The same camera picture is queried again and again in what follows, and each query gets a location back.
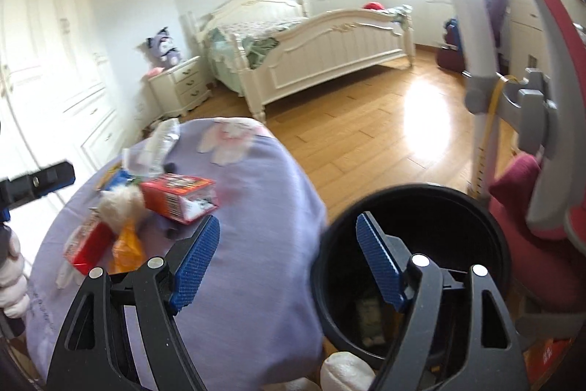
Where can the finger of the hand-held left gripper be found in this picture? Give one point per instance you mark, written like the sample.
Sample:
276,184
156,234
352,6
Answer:
41,180

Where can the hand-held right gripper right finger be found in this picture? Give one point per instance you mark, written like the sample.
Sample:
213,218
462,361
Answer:
380,262

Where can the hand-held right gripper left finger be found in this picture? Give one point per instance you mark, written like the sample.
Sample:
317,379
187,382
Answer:
197,267

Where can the yellow packet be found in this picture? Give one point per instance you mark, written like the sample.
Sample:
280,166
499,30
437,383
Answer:
109,175

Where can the orange plastic bag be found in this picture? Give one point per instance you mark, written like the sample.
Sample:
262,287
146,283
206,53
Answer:
126,251

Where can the blue packet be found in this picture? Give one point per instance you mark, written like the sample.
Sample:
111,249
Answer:
121,178

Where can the small red box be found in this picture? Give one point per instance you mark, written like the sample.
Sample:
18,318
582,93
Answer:
87,246

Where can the red carton box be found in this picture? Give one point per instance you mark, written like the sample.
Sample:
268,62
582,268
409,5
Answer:
174,189

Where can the white fluffy tissue ball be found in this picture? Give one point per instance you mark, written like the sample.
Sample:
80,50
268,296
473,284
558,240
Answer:
119,205

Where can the black trash bin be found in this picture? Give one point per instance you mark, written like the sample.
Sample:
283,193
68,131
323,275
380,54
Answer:
458,226

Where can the clear plastic wrapper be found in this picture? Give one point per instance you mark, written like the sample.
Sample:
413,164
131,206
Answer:
151,153

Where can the person's left hand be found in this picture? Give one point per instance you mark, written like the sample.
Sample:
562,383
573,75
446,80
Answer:
11,281

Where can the purple floral tablecloth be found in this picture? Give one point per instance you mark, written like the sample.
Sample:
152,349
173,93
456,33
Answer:
256,244

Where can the white garment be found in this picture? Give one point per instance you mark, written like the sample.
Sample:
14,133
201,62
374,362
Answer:
345,372

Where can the white wardrobe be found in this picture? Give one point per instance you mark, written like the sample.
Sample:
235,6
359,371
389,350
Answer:
55,52

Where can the pink grey chair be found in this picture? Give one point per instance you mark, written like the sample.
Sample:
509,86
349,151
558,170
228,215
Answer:
517,189

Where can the pink plush cushion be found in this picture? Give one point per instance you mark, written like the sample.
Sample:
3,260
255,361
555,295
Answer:
154,72

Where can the white nightstand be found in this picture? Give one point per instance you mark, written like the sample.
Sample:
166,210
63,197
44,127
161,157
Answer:
183,84

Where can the purple plush toy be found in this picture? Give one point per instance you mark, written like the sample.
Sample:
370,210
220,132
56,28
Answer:
162,47

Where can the orange box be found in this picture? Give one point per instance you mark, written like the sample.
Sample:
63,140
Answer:
547,356

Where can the dark red suitcase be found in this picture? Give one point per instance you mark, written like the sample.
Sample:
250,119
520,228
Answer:
451,59

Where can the white wooden bed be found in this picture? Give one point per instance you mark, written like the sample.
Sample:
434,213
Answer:
329,47

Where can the green floral bedding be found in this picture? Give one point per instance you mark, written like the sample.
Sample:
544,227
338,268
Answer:
238,38

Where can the blue bag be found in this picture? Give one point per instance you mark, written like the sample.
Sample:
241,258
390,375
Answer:
451,29

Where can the red cushion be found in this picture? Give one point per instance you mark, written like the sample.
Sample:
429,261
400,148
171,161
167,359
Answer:
373,6

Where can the white dresser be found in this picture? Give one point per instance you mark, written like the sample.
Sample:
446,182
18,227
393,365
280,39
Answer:
522,15

